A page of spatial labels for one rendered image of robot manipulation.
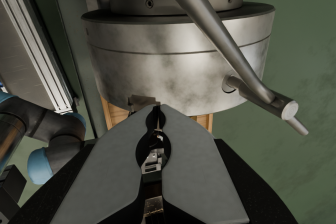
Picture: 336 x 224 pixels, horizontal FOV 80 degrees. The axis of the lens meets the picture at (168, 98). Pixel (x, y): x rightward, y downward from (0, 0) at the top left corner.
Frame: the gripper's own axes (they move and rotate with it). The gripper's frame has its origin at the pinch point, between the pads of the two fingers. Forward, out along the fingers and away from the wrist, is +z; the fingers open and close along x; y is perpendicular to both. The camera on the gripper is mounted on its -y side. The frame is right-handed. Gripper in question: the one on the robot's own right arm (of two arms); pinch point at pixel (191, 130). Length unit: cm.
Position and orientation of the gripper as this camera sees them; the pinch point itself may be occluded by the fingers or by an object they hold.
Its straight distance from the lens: 50.0
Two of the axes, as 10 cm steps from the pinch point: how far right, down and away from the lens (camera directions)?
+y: 0.3, 8.8, 4.8
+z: 9.7, -1.4, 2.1
